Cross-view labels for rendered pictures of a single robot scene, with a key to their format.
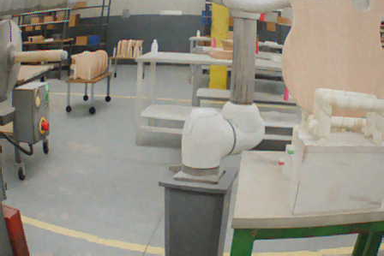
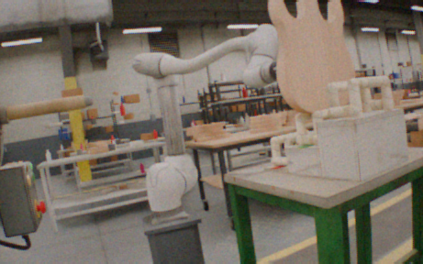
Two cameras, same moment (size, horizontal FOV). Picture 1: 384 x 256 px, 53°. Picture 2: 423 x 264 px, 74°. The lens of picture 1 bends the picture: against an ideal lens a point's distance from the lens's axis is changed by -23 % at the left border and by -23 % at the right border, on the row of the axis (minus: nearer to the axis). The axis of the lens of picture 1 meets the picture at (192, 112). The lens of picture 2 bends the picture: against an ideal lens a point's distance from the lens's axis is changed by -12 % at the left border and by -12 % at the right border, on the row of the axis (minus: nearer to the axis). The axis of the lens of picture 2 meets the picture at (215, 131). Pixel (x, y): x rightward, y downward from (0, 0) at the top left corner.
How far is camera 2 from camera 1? 0.67 m
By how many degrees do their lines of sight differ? 32
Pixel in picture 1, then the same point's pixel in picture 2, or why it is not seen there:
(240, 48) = (170, 112)
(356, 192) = (392, 150)
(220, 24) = (79, 134)
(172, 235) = not seen: outside the picture
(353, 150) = (382, 116)
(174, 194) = (160, 238)
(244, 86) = (179, 140)
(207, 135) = (171, 181)
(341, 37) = (319, 46)
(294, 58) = (292, 71)
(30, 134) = (27, 222)
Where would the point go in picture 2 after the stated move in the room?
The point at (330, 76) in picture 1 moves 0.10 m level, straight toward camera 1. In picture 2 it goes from (317, 80) to (335, 75)
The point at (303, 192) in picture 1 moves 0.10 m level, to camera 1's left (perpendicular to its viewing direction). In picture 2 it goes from (362, 159) to (340, 167)
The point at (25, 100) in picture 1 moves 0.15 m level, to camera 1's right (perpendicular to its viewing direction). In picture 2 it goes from (11, 181) to (61, 171)
